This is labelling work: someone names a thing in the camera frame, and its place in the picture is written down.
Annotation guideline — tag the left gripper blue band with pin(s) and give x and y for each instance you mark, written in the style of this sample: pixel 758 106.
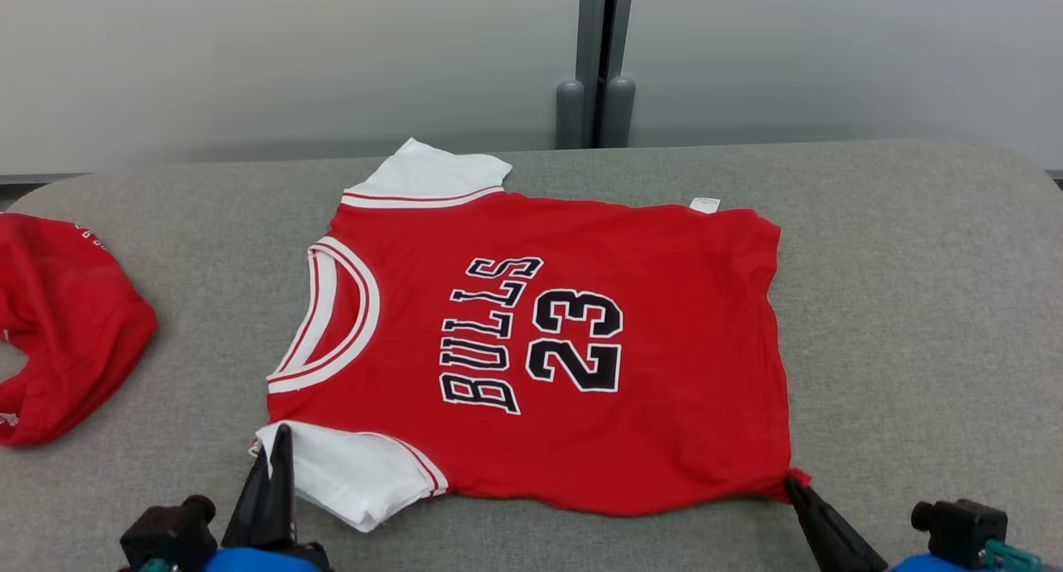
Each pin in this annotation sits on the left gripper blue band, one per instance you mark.
pixel 266 560

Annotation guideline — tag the grey partition post with foot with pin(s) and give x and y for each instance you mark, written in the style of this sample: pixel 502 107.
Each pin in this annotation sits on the grey partition post with foot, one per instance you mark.
pixel 585 41
pixel 624 24

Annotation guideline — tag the red shorts with white print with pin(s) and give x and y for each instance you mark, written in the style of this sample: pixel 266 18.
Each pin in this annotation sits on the red shorts with white print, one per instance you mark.
pixel 66 323

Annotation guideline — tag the red Bulls 23 jersey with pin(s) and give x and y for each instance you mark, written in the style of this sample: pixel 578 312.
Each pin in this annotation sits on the red Bulls 23 jersey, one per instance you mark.
pixel 664 348

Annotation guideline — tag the teal camera connector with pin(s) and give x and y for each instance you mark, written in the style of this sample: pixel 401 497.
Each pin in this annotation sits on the teal camera connector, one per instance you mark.
pixel 151 566
pixel 1009 555

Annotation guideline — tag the teal right camera connector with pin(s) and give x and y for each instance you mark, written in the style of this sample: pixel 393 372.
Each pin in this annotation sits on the teal right camera connector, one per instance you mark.
pixel 1009 555

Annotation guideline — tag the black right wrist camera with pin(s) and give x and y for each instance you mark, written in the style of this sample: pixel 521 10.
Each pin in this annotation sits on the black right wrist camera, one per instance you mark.
pixel 963 530

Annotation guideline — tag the teal left camera connector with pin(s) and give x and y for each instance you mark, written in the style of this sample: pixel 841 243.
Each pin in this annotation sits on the teal left camera connector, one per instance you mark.
pixel 151 566

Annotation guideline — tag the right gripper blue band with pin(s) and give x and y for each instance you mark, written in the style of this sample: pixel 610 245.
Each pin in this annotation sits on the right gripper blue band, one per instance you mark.
pixel 934 564

